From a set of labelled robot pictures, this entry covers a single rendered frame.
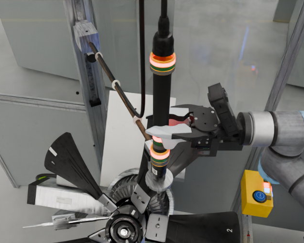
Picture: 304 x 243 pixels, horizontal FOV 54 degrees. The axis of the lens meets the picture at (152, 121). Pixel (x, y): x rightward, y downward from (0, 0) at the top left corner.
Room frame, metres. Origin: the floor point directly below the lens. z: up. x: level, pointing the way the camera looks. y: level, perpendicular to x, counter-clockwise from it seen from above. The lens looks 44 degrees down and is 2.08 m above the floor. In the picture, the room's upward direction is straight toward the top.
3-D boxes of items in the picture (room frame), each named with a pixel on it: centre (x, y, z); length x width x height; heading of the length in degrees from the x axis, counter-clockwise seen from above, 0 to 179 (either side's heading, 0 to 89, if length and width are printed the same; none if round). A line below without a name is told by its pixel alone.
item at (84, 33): (1.01, 0.24, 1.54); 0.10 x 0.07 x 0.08; 25
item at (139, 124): (0.72, 0.11, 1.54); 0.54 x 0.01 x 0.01; 25
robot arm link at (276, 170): (0.42, -0.30, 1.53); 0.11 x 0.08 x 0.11; 26
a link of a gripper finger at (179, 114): (0.47, -0.03, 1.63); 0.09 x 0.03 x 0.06; 81
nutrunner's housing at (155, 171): (0.44, -0.02, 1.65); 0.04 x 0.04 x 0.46
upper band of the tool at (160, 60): (0.44, -0.02, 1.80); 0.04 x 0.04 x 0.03
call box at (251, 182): (0.66, -0.43, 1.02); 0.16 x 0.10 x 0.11; 170
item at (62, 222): (0.51, 0.32, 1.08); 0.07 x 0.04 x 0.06; 90
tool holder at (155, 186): (0.45, -0.01, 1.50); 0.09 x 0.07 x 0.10; 25
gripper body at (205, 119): (0.44, -0.14, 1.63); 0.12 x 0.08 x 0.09; 90
